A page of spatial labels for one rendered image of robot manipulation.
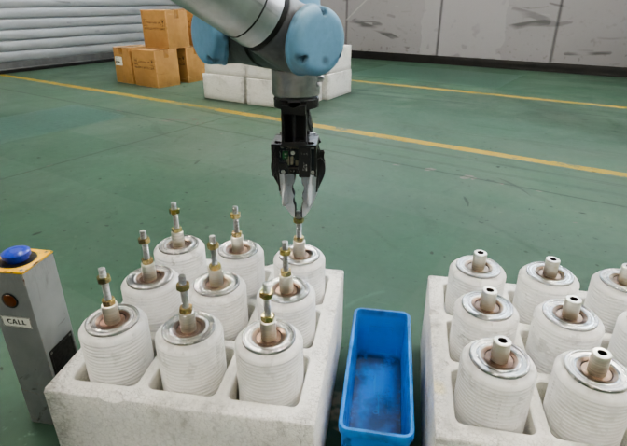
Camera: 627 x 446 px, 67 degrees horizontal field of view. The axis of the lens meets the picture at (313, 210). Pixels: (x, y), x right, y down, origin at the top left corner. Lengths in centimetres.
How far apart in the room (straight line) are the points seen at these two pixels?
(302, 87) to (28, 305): 53
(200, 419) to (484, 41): 531
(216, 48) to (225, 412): 47
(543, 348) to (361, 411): 34
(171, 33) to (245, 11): 385
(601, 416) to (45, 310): 80
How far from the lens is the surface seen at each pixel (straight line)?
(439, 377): 75
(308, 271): 84
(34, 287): 85
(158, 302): 83
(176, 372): 71
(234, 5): 51
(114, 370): 77
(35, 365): 93
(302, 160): 74
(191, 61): 451
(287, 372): 68
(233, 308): 79
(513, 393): 67
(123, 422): 78
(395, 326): 98
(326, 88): 357
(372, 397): 96
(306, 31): 53
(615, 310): 93
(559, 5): 557
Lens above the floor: 68
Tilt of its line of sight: 24 degrees down
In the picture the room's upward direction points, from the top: straight up
